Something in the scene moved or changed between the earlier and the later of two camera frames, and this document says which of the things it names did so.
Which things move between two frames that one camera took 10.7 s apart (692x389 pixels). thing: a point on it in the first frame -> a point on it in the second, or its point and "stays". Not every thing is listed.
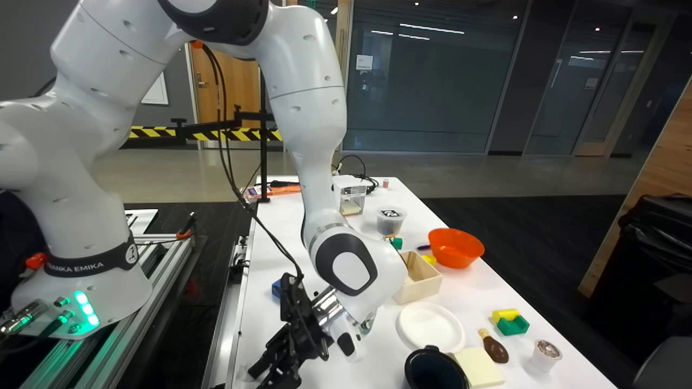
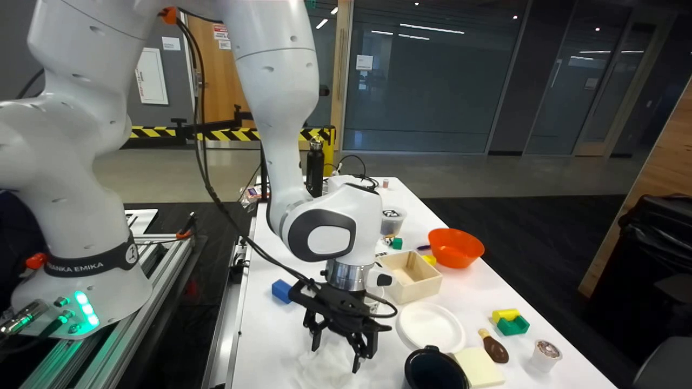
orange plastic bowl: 454,247 stays
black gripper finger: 274,353 -> 364,343
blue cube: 277,289 stays
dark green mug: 433,367 stays
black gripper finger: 284,375 -> 315,321
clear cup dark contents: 390,218 stays
